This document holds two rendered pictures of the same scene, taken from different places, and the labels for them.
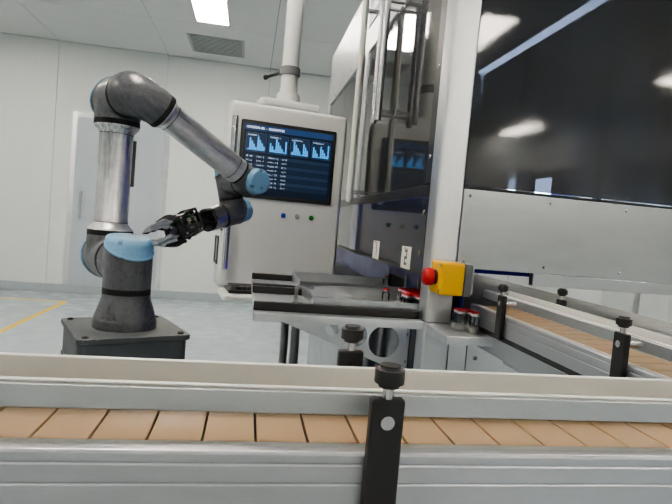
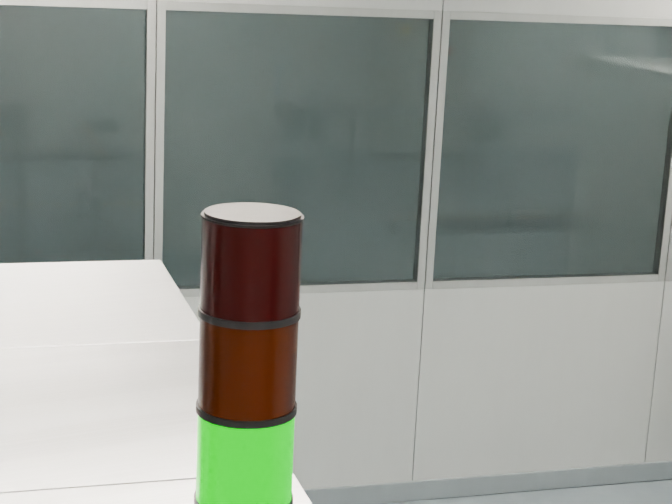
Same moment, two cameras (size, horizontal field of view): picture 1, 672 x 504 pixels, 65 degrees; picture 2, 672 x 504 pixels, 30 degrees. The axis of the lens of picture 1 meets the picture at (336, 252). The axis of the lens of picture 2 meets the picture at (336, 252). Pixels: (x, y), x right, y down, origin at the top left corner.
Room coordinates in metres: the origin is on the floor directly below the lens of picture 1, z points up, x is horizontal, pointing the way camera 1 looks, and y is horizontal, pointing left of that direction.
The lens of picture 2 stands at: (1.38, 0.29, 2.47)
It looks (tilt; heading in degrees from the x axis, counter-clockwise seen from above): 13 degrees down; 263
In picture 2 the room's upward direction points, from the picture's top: 3 degrees clockwise
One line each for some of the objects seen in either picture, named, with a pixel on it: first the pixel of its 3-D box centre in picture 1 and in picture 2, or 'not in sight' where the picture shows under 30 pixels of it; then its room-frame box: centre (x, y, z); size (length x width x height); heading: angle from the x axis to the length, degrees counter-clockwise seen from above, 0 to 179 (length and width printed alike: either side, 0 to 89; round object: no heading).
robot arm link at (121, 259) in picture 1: (127, 260); not in sight; (1.33, 0.52, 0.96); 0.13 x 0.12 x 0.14; 43
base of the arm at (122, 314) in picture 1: (125, 306); not in sight; (1.33, 0.52, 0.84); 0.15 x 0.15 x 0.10
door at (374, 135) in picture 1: (378, 114); not in sight; (1.95, -0.11, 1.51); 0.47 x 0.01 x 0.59; 10
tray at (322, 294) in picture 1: (369, 300); not in sight; (1.41, -0.10, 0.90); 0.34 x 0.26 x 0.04; 100
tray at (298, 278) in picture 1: (346, 284); not in sight; (1.74, -0.04, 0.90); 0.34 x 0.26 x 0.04; 100
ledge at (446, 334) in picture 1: (464, 335); not in sight; (1.17, -0.30, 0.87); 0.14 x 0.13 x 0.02; 100
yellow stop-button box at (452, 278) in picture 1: (449, 277); not in sight; (1.18, -0.26, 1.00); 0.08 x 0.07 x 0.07; 100
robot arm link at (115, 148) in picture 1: (114, 178); not in sight; (1.42, 0.61, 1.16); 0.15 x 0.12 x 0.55; 43
